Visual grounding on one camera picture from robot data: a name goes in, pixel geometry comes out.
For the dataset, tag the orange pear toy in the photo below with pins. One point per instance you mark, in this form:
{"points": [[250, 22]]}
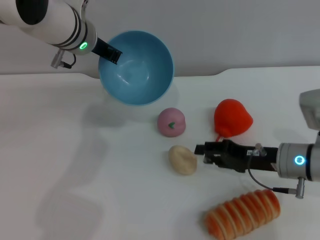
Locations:
{"points": [[232, 117]]}

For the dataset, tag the striped orange bread roll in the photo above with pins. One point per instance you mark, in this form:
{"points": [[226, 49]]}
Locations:
{"points": [[242, 213]]}

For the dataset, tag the pink peach bun toy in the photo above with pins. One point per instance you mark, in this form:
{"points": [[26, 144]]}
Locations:
{"points": [[171, 122]]}

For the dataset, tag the beige egg yolk pastry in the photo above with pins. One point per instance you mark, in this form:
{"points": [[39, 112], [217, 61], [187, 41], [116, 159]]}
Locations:
{"points": [[182, 160]]}

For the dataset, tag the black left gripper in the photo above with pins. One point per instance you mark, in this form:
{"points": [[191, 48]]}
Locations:
{"points": [[101, 48]]}

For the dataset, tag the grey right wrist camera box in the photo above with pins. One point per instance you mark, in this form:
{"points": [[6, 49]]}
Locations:
{"points": [[310, 108]]}

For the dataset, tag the blue plastic bowl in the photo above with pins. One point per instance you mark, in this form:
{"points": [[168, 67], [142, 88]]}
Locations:
{"points": [[136, 72]]}

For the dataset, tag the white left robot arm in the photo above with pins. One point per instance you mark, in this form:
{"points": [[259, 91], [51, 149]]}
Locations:
{"points": [[47, 22]]}

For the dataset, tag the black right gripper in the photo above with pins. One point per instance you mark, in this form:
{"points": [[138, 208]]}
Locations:
{"points": [[240, 156]]}

